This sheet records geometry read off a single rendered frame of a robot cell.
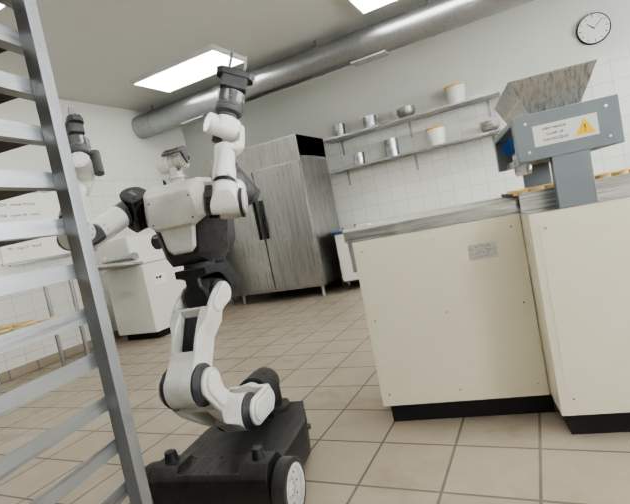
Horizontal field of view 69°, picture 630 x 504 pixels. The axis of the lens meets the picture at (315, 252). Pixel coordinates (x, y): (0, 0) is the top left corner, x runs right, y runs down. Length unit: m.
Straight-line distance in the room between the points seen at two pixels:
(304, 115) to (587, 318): 5.45
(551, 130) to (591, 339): 0.75
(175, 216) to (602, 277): 1.50
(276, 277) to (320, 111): 2.38
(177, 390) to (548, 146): 1.50
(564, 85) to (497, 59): 4.26
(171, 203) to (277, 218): 4.27
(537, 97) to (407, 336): 1.07
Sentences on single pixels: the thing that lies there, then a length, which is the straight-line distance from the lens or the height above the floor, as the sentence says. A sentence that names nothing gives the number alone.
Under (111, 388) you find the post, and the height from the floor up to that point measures 0.72.
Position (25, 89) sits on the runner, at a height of 1.31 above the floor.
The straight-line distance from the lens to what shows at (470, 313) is 2.04.
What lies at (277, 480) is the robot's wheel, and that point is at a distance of 1.67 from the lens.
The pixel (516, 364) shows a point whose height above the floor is 0.23.
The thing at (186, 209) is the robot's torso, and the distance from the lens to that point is 1.69.
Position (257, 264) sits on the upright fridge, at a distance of 6.18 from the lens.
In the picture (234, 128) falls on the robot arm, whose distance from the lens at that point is 1.55.
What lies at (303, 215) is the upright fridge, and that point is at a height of 1.05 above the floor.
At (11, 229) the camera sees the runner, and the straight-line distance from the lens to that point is 0.94.
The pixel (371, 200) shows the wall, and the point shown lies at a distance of 6.36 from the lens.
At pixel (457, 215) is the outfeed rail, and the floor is 0.87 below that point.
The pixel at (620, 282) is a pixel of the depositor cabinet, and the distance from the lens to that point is 1.91.
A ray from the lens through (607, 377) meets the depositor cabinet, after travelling 1.98.
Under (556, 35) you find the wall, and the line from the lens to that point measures 6.22.
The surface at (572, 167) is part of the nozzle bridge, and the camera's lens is 1.84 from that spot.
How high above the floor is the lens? 0.97
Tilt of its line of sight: 4 degrees down
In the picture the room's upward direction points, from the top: 11 degrees counter-clockwise
